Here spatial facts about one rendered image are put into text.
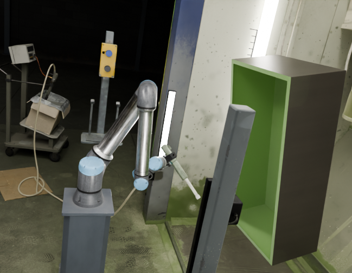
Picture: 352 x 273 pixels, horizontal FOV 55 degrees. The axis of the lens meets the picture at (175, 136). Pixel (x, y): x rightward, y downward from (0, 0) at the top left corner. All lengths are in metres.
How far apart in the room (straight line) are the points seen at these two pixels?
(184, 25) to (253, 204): 1.50
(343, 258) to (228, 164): 2.34
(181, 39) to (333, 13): 1.34
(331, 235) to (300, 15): 1.83
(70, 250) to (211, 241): 1.51
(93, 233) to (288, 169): 1.24
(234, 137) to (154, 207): 2.41
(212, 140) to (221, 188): 2.18
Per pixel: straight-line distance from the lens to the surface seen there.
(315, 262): 3.18
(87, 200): 2.17
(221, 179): 0.82
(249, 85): 2.38
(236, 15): 2.84
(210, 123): 2.93
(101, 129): 2.97
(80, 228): 2.21
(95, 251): 2.32
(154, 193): 3.07
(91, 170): 2.09
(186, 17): 2.70
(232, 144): 0.79
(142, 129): 2.03
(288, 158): 1.96
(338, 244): 3.13
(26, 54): 4.25
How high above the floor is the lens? 1.80
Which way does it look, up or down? 19 degrees down
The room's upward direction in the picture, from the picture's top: 10 degrees clockwise
